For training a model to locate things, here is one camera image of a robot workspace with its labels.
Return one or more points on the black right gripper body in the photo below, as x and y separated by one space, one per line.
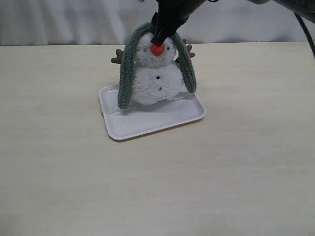
172 14

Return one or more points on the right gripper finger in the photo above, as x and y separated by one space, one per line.
159 37

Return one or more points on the white plush snowman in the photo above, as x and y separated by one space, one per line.
157 73

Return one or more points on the green knitted scarf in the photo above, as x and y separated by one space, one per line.
127 70

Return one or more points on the white plastic tray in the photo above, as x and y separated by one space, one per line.
138 120

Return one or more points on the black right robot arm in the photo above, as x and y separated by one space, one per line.
301 9

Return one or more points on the white curtain backdrop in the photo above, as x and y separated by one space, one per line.
58 22

